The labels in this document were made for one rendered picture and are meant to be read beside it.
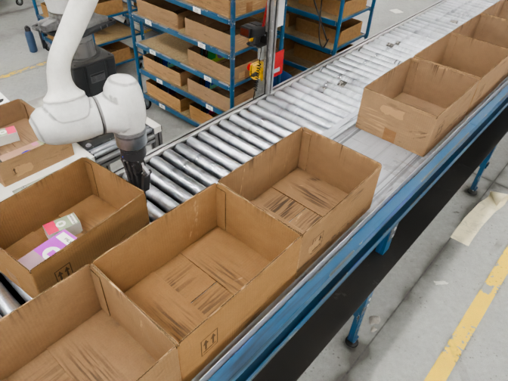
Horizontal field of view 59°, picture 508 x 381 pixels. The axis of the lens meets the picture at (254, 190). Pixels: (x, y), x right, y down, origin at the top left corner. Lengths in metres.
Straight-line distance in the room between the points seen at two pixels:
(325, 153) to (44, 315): 0.91
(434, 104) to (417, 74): 0.15
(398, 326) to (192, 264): 1.31
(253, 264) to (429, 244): 1.64
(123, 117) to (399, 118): 0.97
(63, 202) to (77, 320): 0.57
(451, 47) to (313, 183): 1.21
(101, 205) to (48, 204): 0.17
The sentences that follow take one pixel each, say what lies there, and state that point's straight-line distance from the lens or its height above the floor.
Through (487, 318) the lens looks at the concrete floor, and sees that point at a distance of 2.50.
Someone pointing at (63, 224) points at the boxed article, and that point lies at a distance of 1.52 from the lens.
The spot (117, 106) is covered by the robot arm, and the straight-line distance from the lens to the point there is 1.23.
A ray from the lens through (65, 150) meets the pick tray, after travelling 1.87.
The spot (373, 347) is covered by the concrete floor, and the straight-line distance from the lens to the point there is 2.19.
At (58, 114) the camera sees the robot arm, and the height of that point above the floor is 1.23.
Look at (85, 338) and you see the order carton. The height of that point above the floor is 0.89.
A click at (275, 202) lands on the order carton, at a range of 1.40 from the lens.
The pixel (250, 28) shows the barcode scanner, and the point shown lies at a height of 1.09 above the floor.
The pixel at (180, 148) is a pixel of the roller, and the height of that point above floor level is 0.74.
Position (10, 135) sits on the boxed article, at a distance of 2.03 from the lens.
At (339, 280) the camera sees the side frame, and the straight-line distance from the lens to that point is 1.34.
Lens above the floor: 1.82
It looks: 41 degrees down
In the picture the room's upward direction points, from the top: 3 degrees clockwise
